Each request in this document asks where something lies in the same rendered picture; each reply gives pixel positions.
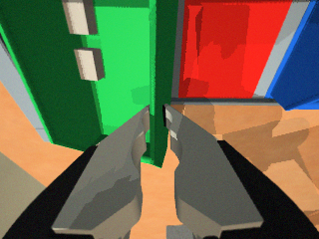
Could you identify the green bin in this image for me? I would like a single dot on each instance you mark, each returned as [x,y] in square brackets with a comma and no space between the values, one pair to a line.
[137,41]

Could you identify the small beige block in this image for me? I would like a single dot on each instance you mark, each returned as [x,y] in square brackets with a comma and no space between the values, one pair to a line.
[90,63]

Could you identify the beige rectangular block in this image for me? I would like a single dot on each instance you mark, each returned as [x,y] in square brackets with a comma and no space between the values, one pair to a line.
[80,16]

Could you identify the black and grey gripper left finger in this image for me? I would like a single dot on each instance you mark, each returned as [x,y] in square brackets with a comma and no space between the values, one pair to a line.
[98,196]

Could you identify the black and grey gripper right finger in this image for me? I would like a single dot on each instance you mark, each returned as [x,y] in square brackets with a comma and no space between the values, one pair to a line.
[218,192]

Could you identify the blue bin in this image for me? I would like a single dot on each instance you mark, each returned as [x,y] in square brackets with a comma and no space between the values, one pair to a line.
[297,87]

